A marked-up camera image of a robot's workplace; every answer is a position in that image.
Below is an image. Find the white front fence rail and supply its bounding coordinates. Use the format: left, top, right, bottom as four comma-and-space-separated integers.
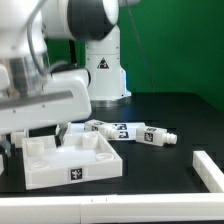
0, 193, 224, 224

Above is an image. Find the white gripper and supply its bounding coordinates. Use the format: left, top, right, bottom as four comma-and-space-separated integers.
0, 69, 91, 157

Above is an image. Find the white fence rail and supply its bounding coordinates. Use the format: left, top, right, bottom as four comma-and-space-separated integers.
0, 193, 224, 224
192, 151, 224, 193

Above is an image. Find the white tag sheet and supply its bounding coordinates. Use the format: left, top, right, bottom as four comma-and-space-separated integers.
67, 122, 144, 141

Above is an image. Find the white block at left edge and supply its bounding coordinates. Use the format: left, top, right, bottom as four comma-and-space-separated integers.
0, 155, 4, 176

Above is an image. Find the white right fence rail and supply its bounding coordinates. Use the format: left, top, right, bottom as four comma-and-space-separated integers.
192, 151, 224, 193

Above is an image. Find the grey corrugated arm cable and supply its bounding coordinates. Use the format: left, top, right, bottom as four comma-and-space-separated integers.
26, 0, 69, 78

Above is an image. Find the white square table top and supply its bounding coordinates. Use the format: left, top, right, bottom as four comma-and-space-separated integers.
22, 132, 123, 190

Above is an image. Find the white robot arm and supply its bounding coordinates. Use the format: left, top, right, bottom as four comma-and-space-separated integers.
0, 0, 140, 136

